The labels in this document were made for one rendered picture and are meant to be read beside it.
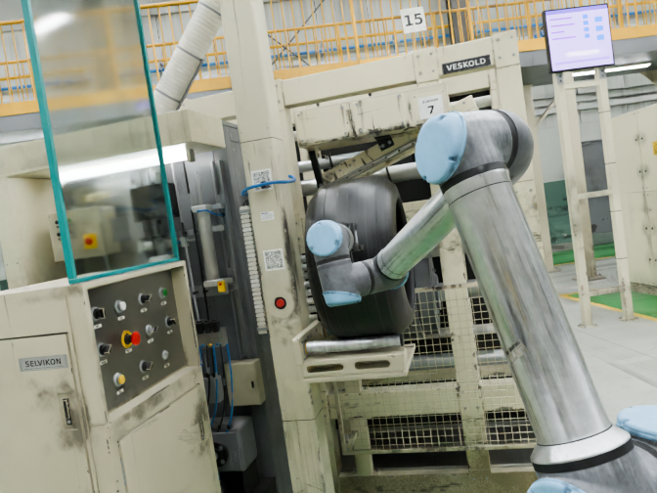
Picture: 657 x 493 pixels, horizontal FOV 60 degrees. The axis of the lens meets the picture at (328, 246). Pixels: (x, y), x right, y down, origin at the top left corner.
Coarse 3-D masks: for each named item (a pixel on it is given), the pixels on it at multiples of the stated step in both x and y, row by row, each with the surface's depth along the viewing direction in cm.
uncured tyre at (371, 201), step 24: (336, 192) 191; (360, 192) 187; (384, 192) 188; (312, 216) 187; (336, 216) 183; (360, 216) 180; (384, 216) 181; (360, 240) 178; (384, 240) 178; (312, 264) 183; (312, 288) 186; (408, 288) 217; (336, 312) 184; (360, 312) 183; (384, 312) 182; (408, 312) 191
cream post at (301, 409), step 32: (224, 0) 202; (256, 0) 204; (224, 32) 203; (256, 32) 200; (256, 64) 201; (256, 96) 202; (256, 128) 203; (256, 160) 204; (256, 192) 205; (288, 192) 212; (256, 224) 206; (288, 224) 207; (288, 256) 204; (288, 288) 205; (288, 320) 206; (288, 352) 207; (288, 384) 208; (288, 416) 209; (320, 416) 214; (288, 448) 210; (320, 448) 209; (320, 480) 209
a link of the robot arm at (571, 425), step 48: (432, 144) 95; (480, 144) 92; (480, 192) 91; (480, 240) 90; (528, 240) 90; (480, 288) 93; (528, 288) 87; (528, 336) 86; (528, 384) 86; (576, 384) 84; (576, 432) 82; (624, 432) 84; (576, 480) 80; (624, 480) 79
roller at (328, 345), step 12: (360, 336) 195; (372, 336) 193; (384, 336) 191; (396, 336) 190; (312, 348) 197; (324, 348) 196; (336, 348) 195; (348, 348) 194; (360, 348) 193; (372, 348) 193
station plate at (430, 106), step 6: (432, 96) 213; (438, 96) 212; (420, 102) 214; (426, 102) 213; (432, 102) 213; (438, 102) 212; (420, 108) 214; (426, 108) 214; (432, 108) 213; (438, 108) 213; (420, 114) 214; (426, 114) 214; (432, 114) 213
